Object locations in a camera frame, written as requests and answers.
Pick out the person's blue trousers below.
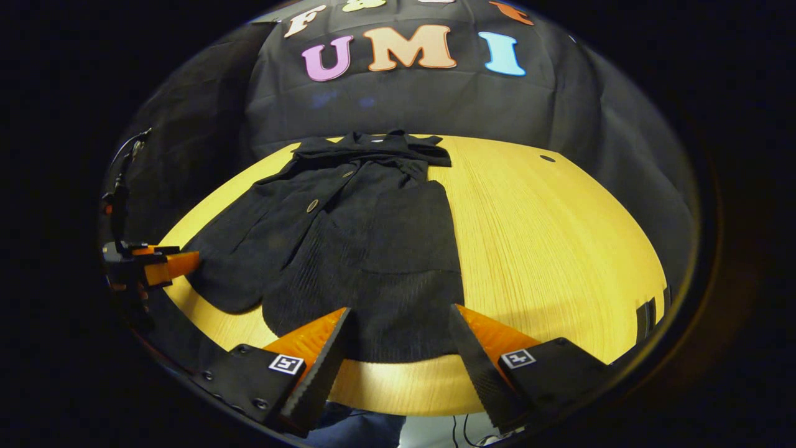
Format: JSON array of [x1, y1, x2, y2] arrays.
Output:
[[305, 401, 406, 448]]

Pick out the black jacket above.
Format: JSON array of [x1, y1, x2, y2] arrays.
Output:
[[185, 129, 466, 363]]

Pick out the black backdrop cloth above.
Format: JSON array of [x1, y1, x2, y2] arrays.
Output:
[[103, 0, 697, 293]]

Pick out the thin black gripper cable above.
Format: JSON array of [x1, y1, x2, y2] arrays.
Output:
[[111, 128, 152, 187]]

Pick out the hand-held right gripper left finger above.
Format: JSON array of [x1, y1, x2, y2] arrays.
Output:
[[193, 307, 352, 438]]

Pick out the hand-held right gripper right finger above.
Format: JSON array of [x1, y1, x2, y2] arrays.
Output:
[[449, 304, 613, 434]]

